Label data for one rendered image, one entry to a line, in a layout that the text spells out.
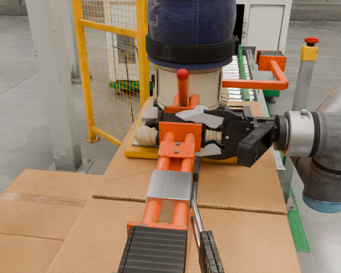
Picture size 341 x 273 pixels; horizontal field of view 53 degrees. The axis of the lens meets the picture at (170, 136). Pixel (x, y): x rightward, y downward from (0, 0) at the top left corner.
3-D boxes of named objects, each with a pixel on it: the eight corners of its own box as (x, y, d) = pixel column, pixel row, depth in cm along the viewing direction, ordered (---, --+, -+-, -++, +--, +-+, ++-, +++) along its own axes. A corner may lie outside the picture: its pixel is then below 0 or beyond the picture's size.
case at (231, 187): (150, 186, 142) (148, 96, 124) (248, 194, 137) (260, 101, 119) (107, 318, 89) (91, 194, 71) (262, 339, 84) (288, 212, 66)
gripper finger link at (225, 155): (203, 160, 70) (246, 151, 68) (203, 163, 69) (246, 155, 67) (197, 140, 68) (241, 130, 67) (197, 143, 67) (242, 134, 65)
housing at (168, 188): (151, 192, 55) (151, 168, 53) (193, 195, 54) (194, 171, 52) (144, 221, 49) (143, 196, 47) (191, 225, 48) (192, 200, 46)
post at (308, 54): (275, 198, 222) (302, 44, 177) (286, 199, 222) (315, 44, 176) (276, 205, 217) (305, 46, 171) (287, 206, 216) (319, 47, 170)
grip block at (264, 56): (255, 63, 120) (256, 49, 118) (280, 64, 120) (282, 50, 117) (257, 70, 113) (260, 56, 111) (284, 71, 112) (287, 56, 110)
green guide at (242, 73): (237, 52, 352) (237, 43, 348) (247, 52, 350) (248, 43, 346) (243, 111, 211) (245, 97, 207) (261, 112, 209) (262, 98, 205)
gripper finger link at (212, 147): (181, 148, 75) (222, 140, 73) (178, 162, 69) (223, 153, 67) (177, 136, 73) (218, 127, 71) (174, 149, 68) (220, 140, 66)
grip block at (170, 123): (160, 130, 75) (160, 105, 72) (205, 132, 74) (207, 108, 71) (155, 149, 67) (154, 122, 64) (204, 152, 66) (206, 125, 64)
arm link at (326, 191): (330, 184, 81) (344, 140, 74) (353, 219, 71) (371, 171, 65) (292, 184, 81) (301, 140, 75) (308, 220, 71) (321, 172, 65)
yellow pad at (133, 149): (146, 104, 113) (146, 90, 111) (176, 106, 112) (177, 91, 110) (124, 157, 83) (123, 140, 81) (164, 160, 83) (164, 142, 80)
